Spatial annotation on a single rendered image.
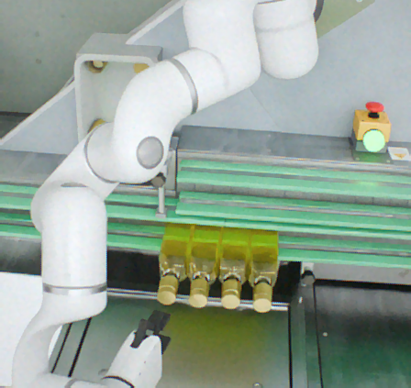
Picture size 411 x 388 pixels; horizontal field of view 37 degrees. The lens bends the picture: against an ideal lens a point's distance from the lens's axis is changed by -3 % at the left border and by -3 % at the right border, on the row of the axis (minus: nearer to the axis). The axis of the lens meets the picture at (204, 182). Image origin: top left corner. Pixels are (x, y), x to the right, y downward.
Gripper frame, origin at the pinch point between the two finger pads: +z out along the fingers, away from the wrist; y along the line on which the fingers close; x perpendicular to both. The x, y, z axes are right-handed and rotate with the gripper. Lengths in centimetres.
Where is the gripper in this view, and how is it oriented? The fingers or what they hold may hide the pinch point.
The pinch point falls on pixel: (159, 331)
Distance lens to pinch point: 108.7
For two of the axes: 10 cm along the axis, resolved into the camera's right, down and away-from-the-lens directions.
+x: -9.4, -1.9, 2.9
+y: 0.2, -8.7, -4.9
